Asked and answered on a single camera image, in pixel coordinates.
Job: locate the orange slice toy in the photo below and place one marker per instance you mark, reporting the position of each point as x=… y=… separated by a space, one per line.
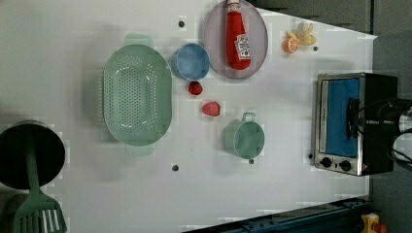
x=290 y=45

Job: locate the green cup with handle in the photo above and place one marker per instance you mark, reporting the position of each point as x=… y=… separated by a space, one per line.
x=244 y=138

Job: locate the red strawberry toy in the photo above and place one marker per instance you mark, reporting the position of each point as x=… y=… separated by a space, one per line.
x=195 y=88

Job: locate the blue cup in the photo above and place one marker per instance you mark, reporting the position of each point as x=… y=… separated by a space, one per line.
x=191 y=62

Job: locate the silver black toaster oven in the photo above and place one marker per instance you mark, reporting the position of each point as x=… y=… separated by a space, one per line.
x=355 y=124

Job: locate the grey round plate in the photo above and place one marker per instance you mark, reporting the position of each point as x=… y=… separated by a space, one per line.
x=214 y=39

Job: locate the yellow red emergency button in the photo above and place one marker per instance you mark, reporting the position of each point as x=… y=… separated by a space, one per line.
x=372 y=224

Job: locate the green slotted spatula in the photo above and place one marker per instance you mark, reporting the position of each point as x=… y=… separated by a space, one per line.
x=38 y=213

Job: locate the red plush ketchup bottle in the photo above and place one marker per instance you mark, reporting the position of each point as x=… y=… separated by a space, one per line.
x=237 y=46

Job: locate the green oval colander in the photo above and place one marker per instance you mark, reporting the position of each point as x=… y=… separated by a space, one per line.
x=137 y=95

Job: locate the black round utensil holder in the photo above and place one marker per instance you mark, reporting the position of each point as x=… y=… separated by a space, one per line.
x=49 y=149

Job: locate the blue metal frame rail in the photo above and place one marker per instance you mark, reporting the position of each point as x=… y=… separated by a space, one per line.
x=336 y=217

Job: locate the pink red fruit toy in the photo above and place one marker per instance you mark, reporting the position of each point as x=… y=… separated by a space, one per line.
x=212 y=109

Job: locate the peeled banana toy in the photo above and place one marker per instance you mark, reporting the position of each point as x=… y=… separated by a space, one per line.
x=303 y=34

